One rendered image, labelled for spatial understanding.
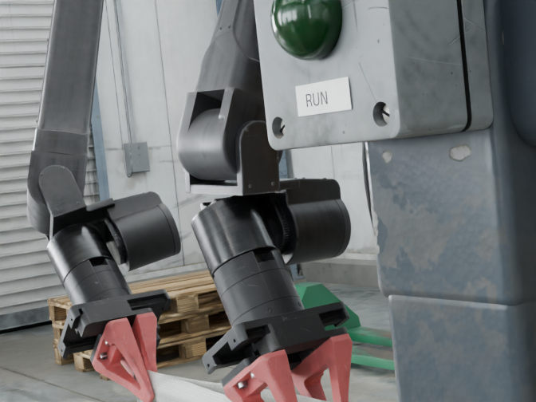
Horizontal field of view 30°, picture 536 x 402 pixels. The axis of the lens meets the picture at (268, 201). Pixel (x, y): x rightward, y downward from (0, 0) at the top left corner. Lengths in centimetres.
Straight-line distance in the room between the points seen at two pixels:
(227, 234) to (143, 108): 811
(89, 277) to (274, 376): 32
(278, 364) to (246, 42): 24
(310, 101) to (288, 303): 40
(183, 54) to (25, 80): 154
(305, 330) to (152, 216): 33
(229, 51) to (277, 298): 19
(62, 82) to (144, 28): 787
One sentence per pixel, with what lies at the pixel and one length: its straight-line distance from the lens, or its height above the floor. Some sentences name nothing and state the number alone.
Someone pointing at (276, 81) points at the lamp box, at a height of 127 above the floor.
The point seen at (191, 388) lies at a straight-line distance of 86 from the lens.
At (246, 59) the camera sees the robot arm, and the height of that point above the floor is 131.
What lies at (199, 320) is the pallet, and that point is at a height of 24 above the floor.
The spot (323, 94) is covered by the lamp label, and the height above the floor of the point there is 126.
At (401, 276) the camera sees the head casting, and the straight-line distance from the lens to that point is 40.
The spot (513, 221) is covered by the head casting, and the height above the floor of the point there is 121.
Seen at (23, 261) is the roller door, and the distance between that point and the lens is 831.
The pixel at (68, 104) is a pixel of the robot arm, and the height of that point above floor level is 131.
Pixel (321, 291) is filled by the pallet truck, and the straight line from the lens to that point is 613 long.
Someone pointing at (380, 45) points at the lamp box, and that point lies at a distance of 33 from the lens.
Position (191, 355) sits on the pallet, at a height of 4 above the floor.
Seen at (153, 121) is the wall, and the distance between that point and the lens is 890.
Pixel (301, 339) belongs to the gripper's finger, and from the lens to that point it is 73.
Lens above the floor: 124
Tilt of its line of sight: 3 degrees down
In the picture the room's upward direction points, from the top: 6 degrees counter-clockwise
